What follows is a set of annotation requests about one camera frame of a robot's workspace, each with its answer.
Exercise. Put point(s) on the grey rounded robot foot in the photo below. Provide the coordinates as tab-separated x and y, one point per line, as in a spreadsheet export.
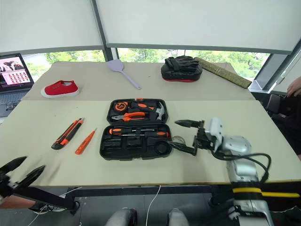
122	217
177	217

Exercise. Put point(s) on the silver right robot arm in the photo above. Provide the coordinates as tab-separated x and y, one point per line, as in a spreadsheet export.
242	169

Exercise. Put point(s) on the black table frame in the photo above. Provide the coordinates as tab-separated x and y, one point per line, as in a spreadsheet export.
141	190

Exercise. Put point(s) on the red slip-on shoe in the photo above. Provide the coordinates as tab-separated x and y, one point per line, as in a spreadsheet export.
60	89

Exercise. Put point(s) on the person in black clothes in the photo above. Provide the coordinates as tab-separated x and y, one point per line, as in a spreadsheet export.
290	122

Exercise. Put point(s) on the silver claw hammer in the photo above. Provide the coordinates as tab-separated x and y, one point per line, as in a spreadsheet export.
161	111

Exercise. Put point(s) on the orange black utility knife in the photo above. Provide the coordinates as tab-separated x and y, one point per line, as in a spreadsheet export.
67	135

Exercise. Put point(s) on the lilac plastic spatula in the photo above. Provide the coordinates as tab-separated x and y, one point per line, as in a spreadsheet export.
117	66

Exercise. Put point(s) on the eyeglasses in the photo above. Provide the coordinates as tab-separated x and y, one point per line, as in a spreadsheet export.
11	106

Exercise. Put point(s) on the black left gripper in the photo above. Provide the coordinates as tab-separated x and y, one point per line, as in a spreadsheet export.
7	186

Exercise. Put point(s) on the bystander hand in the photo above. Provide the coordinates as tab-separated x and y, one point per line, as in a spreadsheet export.
295	88

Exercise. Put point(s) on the rolled bamboo mat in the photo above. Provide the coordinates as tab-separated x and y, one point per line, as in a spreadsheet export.
223	73

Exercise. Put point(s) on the white roller blind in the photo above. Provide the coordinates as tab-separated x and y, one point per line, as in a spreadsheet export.
200	23
47	23

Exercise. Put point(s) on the dark chair back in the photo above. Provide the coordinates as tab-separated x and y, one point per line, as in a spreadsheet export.
275	104

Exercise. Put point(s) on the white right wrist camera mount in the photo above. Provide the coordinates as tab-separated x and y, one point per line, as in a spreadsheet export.
215	131

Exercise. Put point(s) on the grey window pillar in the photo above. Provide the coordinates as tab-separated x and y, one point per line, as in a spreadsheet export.
103	30

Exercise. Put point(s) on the short orange black screwdriver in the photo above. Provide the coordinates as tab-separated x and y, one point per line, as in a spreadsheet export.
162	134

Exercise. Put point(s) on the orange black tape measure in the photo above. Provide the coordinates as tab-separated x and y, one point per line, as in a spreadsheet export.
120	106

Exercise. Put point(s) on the open laptop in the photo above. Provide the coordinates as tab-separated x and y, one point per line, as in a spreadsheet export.
14	75

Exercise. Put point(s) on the long orange black screwdriver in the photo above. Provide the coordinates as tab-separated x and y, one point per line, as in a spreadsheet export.
116	131

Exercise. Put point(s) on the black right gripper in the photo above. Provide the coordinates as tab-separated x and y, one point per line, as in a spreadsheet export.
202	140

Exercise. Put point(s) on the black gloves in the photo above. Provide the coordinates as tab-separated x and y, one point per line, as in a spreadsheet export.
182	61

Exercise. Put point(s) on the black plastic tool case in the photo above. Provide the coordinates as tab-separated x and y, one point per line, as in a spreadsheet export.
131	153

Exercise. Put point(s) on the black red boxing pad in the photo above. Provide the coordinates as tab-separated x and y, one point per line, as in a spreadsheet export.
181	75

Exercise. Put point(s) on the clear tape roll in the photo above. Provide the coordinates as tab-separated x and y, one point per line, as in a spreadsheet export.
179	139

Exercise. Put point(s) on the orange voltage tester screwdriver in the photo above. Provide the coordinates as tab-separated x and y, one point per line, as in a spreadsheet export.
84	142

